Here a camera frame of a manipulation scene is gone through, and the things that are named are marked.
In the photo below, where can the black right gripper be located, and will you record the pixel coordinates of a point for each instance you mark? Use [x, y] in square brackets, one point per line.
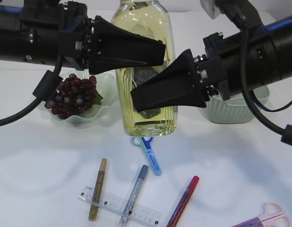
[186, 81]

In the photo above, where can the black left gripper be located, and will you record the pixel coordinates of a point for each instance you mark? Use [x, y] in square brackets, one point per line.
[110, 47]

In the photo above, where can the purple artificial grape bunch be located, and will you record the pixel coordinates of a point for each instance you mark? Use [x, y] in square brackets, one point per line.
[74, 97]

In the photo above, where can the blue capped safety scissors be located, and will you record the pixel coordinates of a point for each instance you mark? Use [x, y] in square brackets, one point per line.
[145, 145]

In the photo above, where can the pink purple scissors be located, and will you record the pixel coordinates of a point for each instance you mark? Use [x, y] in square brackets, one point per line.
[273, 216]

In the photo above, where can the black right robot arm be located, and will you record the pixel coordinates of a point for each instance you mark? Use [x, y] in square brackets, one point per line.
[269, 57]

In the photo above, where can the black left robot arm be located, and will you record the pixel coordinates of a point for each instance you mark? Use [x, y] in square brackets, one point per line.
[42, 30]

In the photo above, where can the green wavy plastic plate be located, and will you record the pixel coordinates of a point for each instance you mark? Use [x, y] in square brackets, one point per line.
[104, 114]

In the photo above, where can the green woven plastic basket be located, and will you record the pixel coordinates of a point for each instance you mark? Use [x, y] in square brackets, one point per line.
[232, 111]

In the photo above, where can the red glitter pen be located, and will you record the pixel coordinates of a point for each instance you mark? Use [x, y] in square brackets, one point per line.
[177, 213]

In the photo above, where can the silver glitter pen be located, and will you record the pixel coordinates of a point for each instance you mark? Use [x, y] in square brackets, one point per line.
[133, 197]

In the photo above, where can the clear plastic ruler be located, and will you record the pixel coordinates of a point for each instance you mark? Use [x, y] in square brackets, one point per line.
[115, 205]

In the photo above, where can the gold glitter pen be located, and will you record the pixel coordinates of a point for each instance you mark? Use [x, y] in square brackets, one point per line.
[97, 191]

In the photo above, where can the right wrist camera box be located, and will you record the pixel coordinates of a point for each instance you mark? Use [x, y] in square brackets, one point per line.
[240, 12]

